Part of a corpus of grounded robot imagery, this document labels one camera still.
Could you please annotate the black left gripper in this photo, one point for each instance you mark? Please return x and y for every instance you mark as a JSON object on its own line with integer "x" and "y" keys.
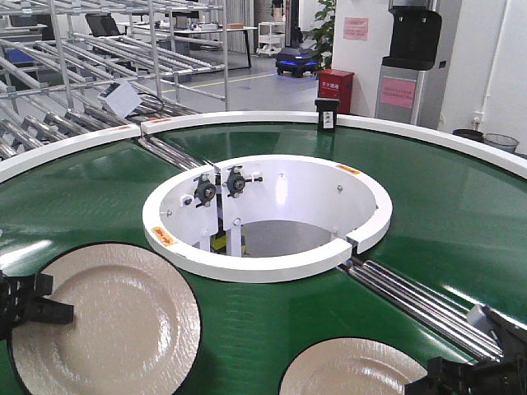
{"x": 22, "y": 300}

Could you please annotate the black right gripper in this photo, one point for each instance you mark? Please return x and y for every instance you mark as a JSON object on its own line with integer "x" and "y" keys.
{"x": 486, "y": 377}

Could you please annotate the beige plate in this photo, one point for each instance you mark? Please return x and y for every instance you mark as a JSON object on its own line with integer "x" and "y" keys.
{"x": 136, "y": 326}
{"x": 350, "y": 365}

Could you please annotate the steel conveyor rollers right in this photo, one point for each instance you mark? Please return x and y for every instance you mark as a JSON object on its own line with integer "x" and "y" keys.
{"x": 431, "y": 308}

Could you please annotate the white outer conveyor rim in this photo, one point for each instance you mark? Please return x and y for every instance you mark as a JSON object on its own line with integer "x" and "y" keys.
{"x": 25, "y": 161}

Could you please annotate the white control box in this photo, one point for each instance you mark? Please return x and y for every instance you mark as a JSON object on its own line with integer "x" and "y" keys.
{"x": 120, "y": 98}

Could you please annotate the metal roller rack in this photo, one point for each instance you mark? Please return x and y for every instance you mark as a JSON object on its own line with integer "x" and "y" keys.
{"x": 58, "y": 56}

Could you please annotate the black water dispenser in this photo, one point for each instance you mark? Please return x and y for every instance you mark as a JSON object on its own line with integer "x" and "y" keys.
{"x": 412, "y": 54}

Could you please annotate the black sensor box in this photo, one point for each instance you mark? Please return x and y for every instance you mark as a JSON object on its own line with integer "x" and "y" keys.
{"x": 327, "y": 110}

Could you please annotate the red fire extinguisher box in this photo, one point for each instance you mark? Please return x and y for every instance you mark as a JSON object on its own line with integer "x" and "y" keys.
{"x": 337, "y": 84}

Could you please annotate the blue mobile robot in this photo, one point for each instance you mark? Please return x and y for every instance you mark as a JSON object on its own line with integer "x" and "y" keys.
{"x": 292, "y": 57}

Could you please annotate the green potted plant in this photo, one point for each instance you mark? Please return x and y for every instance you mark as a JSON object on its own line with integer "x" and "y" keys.
{"x": 323, "y": 33}

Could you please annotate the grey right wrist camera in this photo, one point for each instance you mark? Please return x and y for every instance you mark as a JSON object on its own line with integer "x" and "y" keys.
{"x": 478, "y": 317}

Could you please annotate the wire mesh waste bin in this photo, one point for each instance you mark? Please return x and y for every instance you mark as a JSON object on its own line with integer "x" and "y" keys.
{"x": 502, "y": 142}

